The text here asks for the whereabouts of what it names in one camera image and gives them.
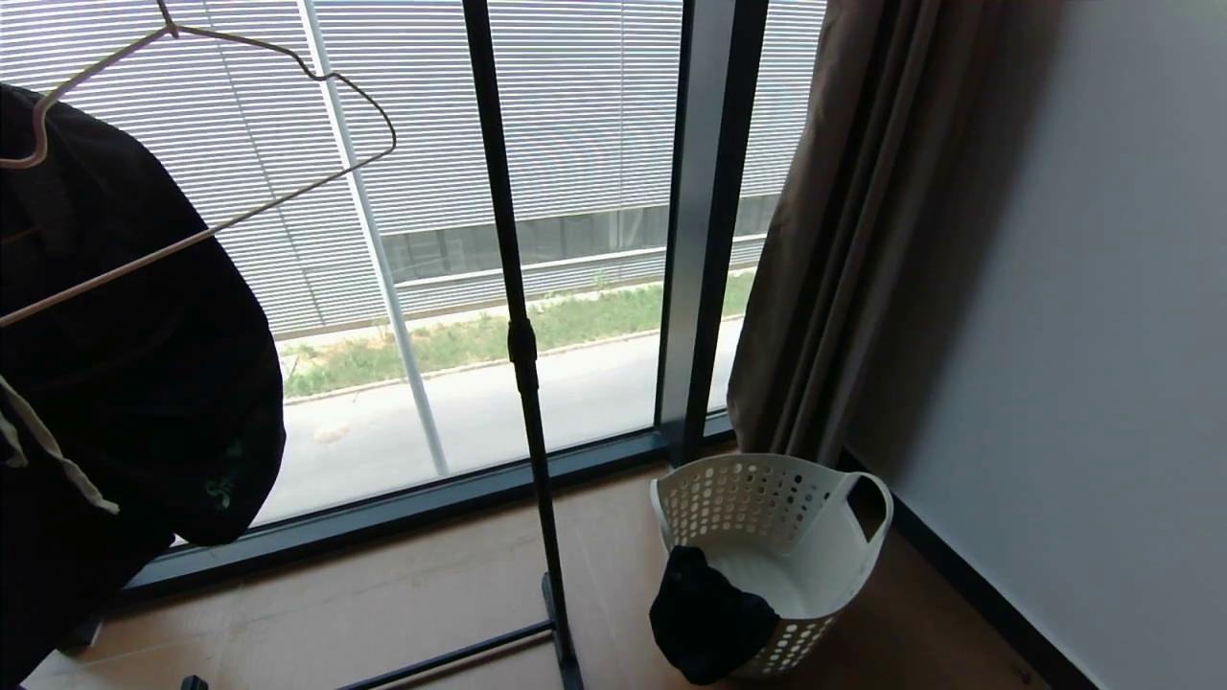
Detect white laundry basket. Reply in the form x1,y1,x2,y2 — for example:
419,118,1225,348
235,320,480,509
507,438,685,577
650,452,894,681

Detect black shorts with white cords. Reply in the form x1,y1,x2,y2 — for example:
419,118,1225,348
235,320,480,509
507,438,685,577
0,84,287,686

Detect black clothes rack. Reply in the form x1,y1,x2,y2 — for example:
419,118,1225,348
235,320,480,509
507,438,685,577
58,0,588,690

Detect brown curtain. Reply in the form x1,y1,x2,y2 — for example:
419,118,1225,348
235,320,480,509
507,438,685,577
727,0,1007,469

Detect black garment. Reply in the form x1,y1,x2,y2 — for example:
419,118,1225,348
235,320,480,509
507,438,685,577
649,544,782,686

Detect pink clothes hanger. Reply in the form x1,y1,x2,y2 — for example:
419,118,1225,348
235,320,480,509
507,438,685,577
0,0,399,329

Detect window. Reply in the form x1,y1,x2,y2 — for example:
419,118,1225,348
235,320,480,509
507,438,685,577
0,0,830,610

